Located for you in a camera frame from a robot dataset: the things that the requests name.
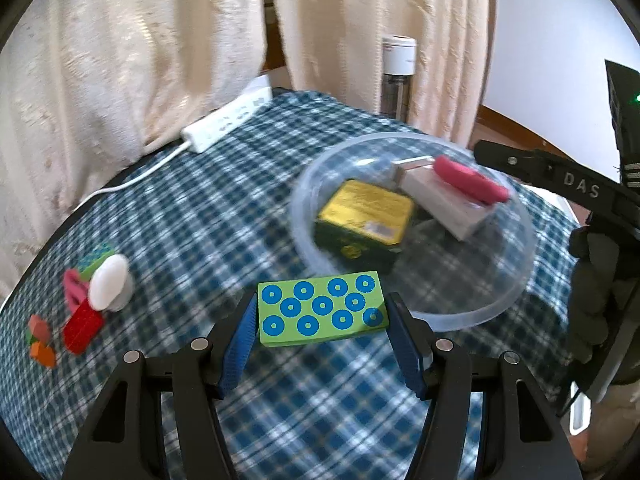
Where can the clear plastic bowl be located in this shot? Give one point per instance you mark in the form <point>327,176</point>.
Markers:
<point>450,280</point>

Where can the green block with blue circles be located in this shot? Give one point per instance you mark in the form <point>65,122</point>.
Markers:
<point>95,258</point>
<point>322,312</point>

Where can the red toy block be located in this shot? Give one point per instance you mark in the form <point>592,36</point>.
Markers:
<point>82,330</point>

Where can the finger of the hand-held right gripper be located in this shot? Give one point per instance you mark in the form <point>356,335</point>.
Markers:
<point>550,172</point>

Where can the white round jar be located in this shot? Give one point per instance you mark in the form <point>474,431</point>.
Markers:
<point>110,282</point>

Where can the white tower heater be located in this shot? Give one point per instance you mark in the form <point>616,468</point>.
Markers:
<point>397,65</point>

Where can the yellow and green box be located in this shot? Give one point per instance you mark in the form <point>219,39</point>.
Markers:
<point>365,205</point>

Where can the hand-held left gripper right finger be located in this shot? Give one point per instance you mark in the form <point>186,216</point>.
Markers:
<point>405,355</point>

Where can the orange toy block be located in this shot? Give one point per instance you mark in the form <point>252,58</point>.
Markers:
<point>44,355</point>

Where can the person's right hand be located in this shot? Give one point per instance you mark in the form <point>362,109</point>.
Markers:
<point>592,295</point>

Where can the white power strip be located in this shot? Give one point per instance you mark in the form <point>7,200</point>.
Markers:
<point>225,120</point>

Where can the pink foam hair roller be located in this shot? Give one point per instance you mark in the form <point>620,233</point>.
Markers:
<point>467,177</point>
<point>74,285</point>

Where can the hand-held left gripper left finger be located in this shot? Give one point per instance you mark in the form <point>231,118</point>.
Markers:
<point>240,350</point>

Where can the white and grey box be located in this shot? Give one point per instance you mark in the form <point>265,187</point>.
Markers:
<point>445,205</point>

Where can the cream curtain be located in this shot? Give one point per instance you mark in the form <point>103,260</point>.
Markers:
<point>360,25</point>
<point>110,70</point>

